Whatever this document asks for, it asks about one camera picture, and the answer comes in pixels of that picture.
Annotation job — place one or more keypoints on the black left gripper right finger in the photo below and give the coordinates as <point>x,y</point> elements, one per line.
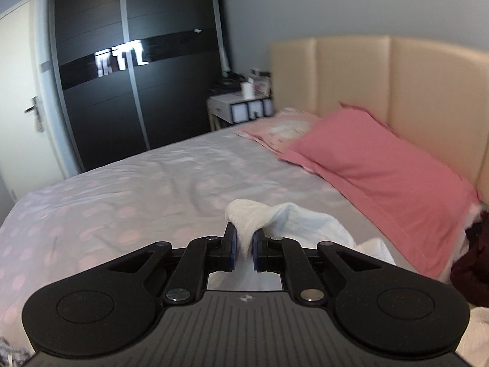
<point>380,307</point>

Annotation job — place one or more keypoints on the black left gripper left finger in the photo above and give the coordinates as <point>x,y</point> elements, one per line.
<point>116,304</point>

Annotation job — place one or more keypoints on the white garment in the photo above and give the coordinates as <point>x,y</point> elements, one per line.
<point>291,221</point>
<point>474,346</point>

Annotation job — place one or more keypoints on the dark red folded garment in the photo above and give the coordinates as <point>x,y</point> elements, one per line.
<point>469,274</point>

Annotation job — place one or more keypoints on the white garment at bed edge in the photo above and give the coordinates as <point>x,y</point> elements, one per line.
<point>474,346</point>

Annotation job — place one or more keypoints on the grey striped garment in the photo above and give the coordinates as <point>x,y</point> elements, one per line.
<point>11,356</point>

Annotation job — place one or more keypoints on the grey pink-dotted bed sheet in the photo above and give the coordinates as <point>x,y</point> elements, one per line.
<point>174,193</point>

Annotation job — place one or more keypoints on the white door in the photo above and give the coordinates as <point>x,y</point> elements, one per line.
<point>28,159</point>

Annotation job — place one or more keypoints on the light pink patterned pillow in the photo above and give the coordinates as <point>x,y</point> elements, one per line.
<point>277,133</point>

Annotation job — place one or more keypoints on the beige padded headboard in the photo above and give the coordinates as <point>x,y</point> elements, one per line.
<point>433,94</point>

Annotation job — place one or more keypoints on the white bedside table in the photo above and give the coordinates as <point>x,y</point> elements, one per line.
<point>230,109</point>

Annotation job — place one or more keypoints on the black sliding wardrobe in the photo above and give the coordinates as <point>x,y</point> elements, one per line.
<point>134,75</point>

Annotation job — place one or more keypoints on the white cup on nightstand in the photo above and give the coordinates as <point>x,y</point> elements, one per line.
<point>247,90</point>

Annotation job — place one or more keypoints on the black door handle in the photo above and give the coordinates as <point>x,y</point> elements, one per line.
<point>38,125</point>

